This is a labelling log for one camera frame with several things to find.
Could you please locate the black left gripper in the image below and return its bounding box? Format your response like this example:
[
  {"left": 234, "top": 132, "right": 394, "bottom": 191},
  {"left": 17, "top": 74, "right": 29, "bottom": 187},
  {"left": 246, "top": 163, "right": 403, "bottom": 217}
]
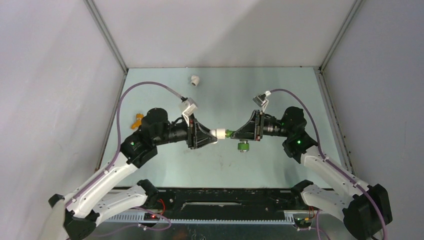
[{"left": 153, "top": 112, "right": 216, "bottom": 149}]

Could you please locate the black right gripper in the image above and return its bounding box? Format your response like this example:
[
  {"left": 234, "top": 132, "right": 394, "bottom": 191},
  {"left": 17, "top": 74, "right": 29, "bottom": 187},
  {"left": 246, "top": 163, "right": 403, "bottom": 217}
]
[{"left": 230, "top": 110, "right": 291, "bottom": 142}]

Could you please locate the green water faucet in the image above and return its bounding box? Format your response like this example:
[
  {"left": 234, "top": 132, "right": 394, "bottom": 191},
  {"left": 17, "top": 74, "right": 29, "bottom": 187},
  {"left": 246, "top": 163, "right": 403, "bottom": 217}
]
[{"left": 225, "top": 129, "right": 250, "bottom": 153}]

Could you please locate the white pipe elbow fitting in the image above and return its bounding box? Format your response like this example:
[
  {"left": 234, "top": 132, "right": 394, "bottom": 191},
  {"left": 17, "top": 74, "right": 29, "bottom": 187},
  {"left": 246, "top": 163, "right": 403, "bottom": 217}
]
[{"left": 209, "top": 128, "right": 226, "bottom": 143}]

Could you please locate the orange water faucet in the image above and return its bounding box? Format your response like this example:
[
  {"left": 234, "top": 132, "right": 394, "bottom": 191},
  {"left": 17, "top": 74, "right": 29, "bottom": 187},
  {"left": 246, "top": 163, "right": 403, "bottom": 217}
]
[{"left": 130, "top": 113, "right": 144, "bottom": 130}]

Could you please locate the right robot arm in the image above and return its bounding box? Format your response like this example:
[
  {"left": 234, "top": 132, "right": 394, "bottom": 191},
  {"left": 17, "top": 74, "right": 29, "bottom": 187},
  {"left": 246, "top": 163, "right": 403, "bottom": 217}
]
[{"left": 226, "top": 106, "right": 393, "bottom": 240}]

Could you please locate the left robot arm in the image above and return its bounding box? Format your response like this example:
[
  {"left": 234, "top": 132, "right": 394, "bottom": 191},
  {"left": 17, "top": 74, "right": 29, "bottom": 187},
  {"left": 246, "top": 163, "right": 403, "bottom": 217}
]
[{"left": 48, "top": 108, "right": 226, "bottom": 240}]

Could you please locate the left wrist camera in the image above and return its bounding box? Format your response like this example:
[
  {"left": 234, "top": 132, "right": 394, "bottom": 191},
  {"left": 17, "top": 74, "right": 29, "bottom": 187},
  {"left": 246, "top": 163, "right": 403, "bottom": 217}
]
[{"left": 178, "top": 97, "right": 198, "bottom": 126}]

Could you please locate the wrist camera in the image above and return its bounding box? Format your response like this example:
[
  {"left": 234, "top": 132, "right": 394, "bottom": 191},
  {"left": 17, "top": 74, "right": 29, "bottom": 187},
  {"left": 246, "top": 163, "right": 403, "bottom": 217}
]
[
  {"left": 178, "top": 97, "right": 198, "bottom": 126},
  {"left": 252, "top": 90, "right": 272, "bottom": 112}
]

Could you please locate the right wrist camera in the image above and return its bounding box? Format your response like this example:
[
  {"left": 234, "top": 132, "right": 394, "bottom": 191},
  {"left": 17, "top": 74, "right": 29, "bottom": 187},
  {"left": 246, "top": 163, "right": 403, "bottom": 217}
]
[{"left": 252, "top": 90, "right": 272, "bottom": 112}]

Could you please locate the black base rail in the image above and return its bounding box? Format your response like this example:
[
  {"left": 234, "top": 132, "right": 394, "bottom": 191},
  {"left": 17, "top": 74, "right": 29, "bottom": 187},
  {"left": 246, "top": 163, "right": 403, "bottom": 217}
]
[{"left": 137, "top": 187, "right": 335, "bottom": 221}]

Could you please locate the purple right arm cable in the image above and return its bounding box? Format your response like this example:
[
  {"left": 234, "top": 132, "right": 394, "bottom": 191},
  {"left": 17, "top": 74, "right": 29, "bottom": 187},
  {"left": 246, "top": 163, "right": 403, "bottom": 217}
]
[{"left": 268, "top": 88, "right": 390, "bottom": 240}]

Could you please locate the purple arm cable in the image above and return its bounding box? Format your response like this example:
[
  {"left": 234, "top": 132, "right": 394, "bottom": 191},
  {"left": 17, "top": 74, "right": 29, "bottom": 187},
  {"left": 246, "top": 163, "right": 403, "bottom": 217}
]
[
  {"left": 268, "top": 88, "right": 390, "bottom": 240},
  {"left": 64, "top": 81, "right": 185, "bottom": 238}
]

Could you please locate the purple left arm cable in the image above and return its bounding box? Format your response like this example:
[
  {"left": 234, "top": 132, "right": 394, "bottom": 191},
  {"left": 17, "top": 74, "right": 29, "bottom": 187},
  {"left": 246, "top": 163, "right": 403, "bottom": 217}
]
[{"left": 64, "top": 81, "right": 185, "bottom": 238}]

